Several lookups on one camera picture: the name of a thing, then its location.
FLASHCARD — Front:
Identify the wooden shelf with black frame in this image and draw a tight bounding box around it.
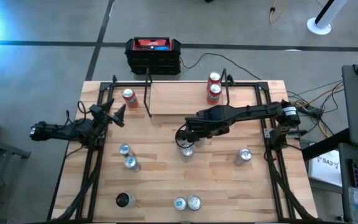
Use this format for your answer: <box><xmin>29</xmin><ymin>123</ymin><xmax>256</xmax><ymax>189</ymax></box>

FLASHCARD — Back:
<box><xmin>144</xmin><ymin>67</ymin><xmax>231</xmax><ymax>118</ymax></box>

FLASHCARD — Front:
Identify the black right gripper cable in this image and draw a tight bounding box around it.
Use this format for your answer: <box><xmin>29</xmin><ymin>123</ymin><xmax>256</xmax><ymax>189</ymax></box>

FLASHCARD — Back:
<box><xmin>175</xmin><ymin>124</ymin><xmax>196</xmax><ymax>149</ymax></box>

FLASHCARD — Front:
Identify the white printed paper sheet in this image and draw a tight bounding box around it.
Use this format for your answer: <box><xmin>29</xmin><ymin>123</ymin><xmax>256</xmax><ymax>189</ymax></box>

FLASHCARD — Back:
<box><xmin>308</xmin><ymin>150</ymin><xmax>343</xmax><ymax>187</ymax></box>

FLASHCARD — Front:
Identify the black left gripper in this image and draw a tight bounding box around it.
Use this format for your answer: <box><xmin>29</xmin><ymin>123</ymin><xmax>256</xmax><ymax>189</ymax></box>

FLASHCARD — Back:
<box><xmin>85</xmin><ymin>98</ymin><xmax>127</xmax><ymax>138</ymax></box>

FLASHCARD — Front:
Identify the floor cable tangle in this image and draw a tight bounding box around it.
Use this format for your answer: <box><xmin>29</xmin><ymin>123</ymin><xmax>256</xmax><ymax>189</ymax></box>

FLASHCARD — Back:
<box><xmin>286</xmin><ymin>80</ymin><xmax>344</xmax><ymax>139</ymax></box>

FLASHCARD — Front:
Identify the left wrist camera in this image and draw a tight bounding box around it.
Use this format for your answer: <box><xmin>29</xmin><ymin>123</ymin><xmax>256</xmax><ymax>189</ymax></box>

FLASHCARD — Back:
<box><xmin>88</xmin><ymin>105</ymin><xmax>103</xmax><ymax>118</ymax></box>

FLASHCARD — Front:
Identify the white tower fan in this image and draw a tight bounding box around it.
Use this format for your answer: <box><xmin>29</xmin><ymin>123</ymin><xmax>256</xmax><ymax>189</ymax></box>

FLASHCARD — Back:
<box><xmin>306</xmin><ymin>0</ymin><xmax>349</xmax><ymax>35</ymax></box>

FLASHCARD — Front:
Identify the red black portable radio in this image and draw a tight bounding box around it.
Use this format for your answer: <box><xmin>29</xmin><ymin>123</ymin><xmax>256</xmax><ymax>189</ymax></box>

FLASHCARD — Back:
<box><xmin>124</xmin><ymin>36</ymin><xmax>182</xmax><ymax>75</ymax></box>

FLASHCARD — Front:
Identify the white Celsius can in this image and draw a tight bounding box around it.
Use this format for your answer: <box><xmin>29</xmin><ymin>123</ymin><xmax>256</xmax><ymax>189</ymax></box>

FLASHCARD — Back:
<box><xmin>116</xmin><ymin>192</ymin><xmax>136</xmax><ymax>209</ymax></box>

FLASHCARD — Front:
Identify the yellow floor cable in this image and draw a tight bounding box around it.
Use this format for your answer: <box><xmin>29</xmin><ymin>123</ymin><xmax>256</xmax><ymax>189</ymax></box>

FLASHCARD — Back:
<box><xmin>268</xmin><ymin>0</ymin><xmax>288</xmax><ymax>24</ymax></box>

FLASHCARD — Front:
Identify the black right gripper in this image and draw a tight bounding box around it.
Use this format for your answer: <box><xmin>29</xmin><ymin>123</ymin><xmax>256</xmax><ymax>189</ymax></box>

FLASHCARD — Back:
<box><xmin>185</xmin><ymin>105</ymin><xmax>231</xmax><ymax>139</ymax></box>

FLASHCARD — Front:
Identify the black aluminium table frame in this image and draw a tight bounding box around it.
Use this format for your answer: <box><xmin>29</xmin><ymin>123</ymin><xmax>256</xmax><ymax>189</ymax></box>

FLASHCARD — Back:
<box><xmin>47</xmin><ymin>74</ymin><xmax>319</xmax><ymax>223</ymax></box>

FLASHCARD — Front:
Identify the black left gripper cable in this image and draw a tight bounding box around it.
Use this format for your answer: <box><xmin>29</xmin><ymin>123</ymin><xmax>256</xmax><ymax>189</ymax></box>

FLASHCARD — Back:
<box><xmin>76</xmin><ymin>100</ymin><xmax>90</xmax><ymax>116</ymax></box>

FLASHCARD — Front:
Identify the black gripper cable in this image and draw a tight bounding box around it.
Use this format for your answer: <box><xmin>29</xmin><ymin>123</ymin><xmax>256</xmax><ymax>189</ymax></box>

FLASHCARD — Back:
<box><xmin>175</xmin><ymin>124</ymin><xmax>196</xmax><ymax>149</ymax></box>
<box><xmin>76</xmin><ymin>100</ymin><xmax>90</xmax><ymax>116</ymax></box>

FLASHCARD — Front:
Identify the blue silver Red Bull can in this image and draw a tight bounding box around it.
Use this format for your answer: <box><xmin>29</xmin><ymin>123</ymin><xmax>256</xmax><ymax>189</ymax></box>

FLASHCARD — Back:
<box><xmin>173</xmin><ymin>195</ymin><xmax>188</xmax><ymax>212</ymax></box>
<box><xmin>124</xmin><ymin>155</ymin><xmax>142</xmax><ymax>172</ymax></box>
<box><xmin>119</xmin><ymin>143</ymin><xmax>135</xmax><ymax>158</ymax></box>

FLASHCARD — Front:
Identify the black cable bundle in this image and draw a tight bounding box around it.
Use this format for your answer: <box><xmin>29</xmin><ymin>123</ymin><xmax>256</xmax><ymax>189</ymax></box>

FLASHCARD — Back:
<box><xmin>54</xmin><ymin>136</ymin><xmax>105</xmax><ymax>222</ymax></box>
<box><xmin>264</xmin><ymin>146</ymin><xmax>318</xmax><ymax>222</ymax></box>

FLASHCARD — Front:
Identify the black radio power cable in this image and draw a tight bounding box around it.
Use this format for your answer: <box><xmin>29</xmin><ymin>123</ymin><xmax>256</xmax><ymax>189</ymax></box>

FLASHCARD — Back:
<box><xmin>178</xmin><ymin>52</ymin><xmax>262</xmax><ymax>81</ymax></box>

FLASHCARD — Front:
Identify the orange Fanta can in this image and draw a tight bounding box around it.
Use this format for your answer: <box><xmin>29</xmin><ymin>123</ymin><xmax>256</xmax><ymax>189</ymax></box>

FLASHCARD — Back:
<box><xmin>122</xmin><ymin>88</ymin><xmax>140</xmax><ymax>109</ymax></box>

